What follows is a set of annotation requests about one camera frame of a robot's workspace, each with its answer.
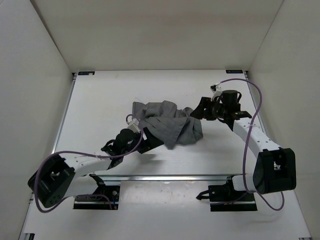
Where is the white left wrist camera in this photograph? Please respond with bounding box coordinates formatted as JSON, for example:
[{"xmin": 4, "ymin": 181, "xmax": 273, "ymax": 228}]
[{"xmin": 127, "ymin": 119, "xmax": 141, "ymax": 133}]

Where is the aluminium table edge rail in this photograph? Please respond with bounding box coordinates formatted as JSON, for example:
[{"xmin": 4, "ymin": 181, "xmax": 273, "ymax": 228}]
[{"xmin": 98, "ymin": 174, "xmax": 230, "ymax": 182}]

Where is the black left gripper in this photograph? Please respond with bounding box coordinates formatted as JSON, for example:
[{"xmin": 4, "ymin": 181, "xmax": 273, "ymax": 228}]
[{"xmin": 123, "ymin": 125, "xmax": 164, "ymax": 154}]

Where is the blue right corner label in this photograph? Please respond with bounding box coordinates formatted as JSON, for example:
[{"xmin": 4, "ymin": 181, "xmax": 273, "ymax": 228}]
[{"xmin": 225, "ymin": 69, "xmax": 244, "ymax": 74}]

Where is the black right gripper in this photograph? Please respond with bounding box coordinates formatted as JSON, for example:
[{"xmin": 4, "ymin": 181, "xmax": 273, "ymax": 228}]
[{"xmin": 190, "ymin": 97, "xmax": 228, "ymax": 121}]

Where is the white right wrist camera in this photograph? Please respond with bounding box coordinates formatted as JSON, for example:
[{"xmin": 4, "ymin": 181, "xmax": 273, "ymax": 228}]
[{"xmin": 210, "ymin": 83, "xmax": 223, "ymax": 101}]

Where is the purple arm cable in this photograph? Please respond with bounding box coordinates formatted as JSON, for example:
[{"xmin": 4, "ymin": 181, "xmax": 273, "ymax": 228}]
[
  {"xmin": 209, "ymin": 78, "xmax": 286, "ymax": 211},
  {"xmin": 35, "ymin": 114, "xmax": 148, "ymax": 213}
]

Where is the blue corner label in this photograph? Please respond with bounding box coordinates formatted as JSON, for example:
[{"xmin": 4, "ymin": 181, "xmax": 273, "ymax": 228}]
[
  {"xmin": 77, "ymin": 71, "xmax": 95, "ymax": 76},
  {"xmin": 225, "ymin": 69, "xmax": 244, "ymax": 74}
]

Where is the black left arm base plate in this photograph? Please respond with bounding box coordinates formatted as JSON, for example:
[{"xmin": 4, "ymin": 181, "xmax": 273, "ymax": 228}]
[{"xmin": 73, "ymin": 181, "xmax": 121, "ymax": 211}]

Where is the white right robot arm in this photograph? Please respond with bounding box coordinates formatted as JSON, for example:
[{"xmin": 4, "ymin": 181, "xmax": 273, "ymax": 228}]
[{"xmin": 190, "ymin": 90, "xmax": 297, "ymax": 200}]

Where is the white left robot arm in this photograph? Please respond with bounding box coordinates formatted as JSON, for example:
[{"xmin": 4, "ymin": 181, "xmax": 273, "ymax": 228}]
[{"xmin": 27, "ymin": 127, "xmax": 163, "ymax": 213}]

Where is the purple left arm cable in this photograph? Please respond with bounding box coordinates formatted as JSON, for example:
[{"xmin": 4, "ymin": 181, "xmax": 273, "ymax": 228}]
[{"xmin": 35, "ymin": 114, "xmax": 148, "ymax": 213}]

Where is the blue left corner label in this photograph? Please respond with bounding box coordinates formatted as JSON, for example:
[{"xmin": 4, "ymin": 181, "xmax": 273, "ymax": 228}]
[{"xmin": 77, "ymin": 71, "xmax": 95, "ymax": 76}]

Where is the grey pleated skirt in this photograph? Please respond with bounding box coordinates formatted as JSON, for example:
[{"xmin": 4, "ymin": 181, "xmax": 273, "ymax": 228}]
[{"xmin": 132, "ymin": 100, "xmax": 204, "ymax": 150}]

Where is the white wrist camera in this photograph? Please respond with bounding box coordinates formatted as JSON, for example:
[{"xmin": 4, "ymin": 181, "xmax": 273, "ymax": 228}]
[
  {"xmin": 127, "ymin": 119, "xmax": 141, "ymax": 133},
  {"xmin": 210, "ymin": 83, "xmax": 223, "ymax": 101}
]

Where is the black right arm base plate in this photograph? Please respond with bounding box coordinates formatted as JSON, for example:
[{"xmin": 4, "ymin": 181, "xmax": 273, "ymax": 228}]
[{"xmin": 196, "ymin": 183, "xmax": 258, "ymax": 212}]

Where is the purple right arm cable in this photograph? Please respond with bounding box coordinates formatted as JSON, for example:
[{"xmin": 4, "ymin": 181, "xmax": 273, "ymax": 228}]
[{"xmin": 209, "ymin": 78, "xmax": 286, "ymax": 211}]

